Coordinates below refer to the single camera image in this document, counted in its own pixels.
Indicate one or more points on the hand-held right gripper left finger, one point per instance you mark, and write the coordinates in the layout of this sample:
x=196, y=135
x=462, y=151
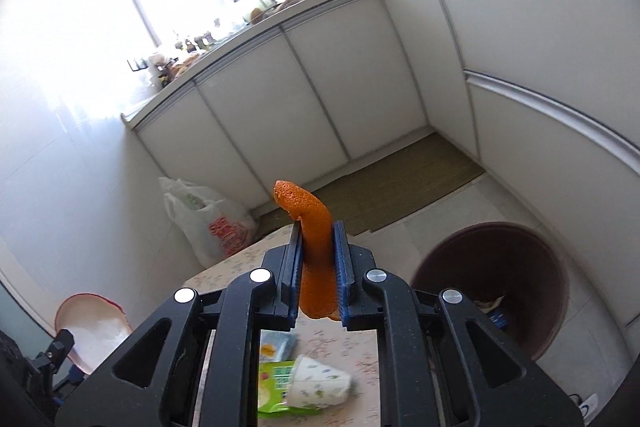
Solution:
x=295, y=277

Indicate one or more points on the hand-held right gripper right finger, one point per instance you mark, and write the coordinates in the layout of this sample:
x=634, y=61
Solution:
x=342, y=282

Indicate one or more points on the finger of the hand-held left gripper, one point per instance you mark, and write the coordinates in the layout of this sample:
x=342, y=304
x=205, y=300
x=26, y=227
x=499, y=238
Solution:
x=55, y=349

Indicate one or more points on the orange peel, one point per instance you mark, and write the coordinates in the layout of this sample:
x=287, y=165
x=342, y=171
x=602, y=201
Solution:
x=315, y=247

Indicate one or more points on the red instant noodle cup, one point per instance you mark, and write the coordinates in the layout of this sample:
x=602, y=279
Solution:
x=95, y=327

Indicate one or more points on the yellow snack wrapper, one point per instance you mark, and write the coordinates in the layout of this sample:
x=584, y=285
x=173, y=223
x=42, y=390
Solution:
x=491, y=303

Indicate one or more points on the brown trash bin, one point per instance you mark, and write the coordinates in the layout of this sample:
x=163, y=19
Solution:
x=500, y=257

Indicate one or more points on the floral tablecloth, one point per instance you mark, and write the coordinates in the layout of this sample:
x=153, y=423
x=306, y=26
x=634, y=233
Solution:
x=225, y=274

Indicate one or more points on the light blue wrapper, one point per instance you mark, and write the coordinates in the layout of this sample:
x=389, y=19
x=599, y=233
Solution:
x=275, y=347

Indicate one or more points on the white plastic shopping bag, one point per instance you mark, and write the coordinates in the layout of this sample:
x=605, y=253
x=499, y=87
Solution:
x=215, y=227

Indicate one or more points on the white paper cup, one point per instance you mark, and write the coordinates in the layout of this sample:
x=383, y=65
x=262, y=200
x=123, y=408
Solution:
x=320, y=384

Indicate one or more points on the green snack packet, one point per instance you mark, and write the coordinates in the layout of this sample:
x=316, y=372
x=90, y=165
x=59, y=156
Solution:
x=272, y=389

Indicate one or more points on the brown floor mat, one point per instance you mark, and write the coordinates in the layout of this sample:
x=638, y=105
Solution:
x=400, y=177

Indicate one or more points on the white kitchen cabinet unit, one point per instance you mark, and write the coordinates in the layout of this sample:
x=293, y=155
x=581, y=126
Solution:
x=250, y=132

